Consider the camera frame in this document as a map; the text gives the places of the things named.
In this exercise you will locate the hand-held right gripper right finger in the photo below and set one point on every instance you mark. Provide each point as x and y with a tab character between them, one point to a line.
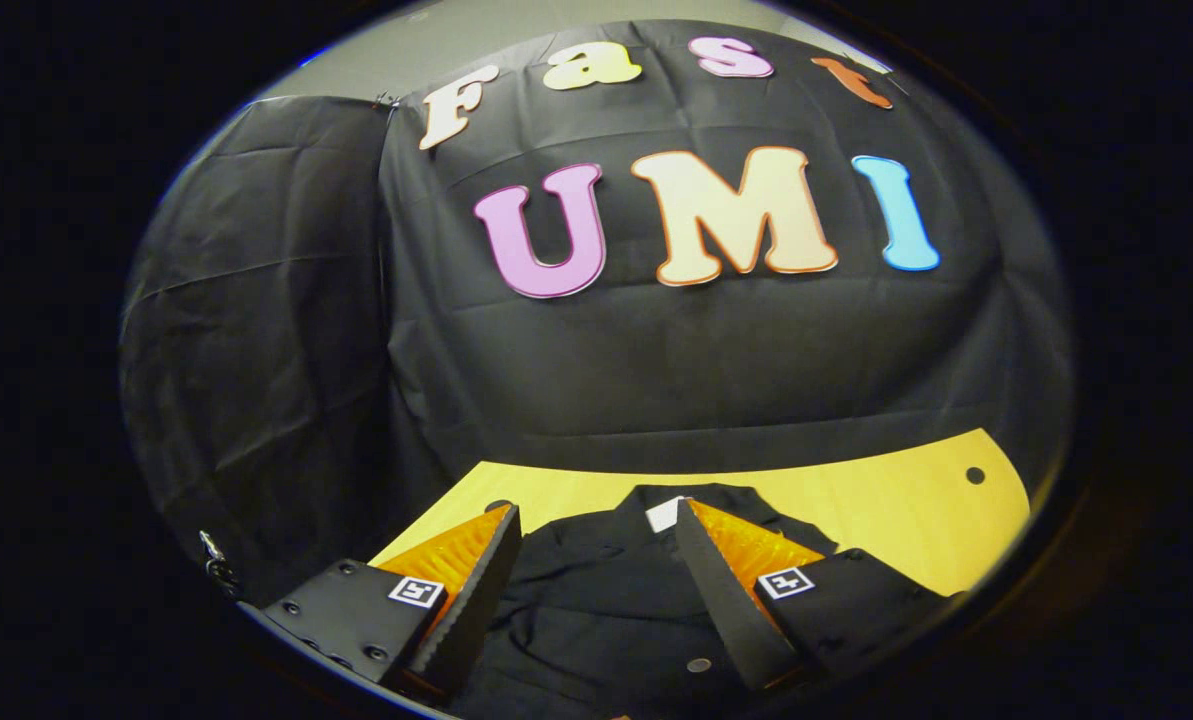
721	610

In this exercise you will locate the black coat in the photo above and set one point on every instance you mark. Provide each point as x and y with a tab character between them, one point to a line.
596	600

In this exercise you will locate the black backdrop cloth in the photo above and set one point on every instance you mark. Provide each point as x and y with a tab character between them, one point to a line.
706	370

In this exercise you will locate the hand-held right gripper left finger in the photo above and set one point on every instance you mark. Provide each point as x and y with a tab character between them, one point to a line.
481	600

